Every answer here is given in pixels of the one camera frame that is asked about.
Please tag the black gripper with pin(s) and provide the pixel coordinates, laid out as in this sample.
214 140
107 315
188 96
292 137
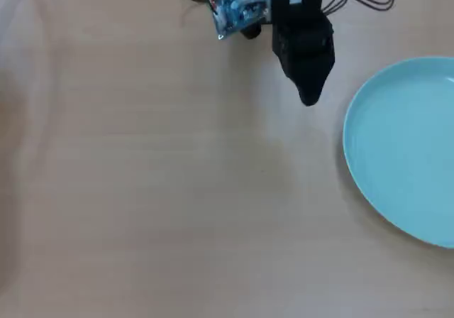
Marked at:
301 30

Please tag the light green shallow bowl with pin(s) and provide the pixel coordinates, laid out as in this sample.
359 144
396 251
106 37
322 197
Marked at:
408 147

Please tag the bare camera circuit board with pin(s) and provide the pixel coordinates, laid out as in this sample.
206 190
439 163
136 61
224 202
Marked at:
239 11

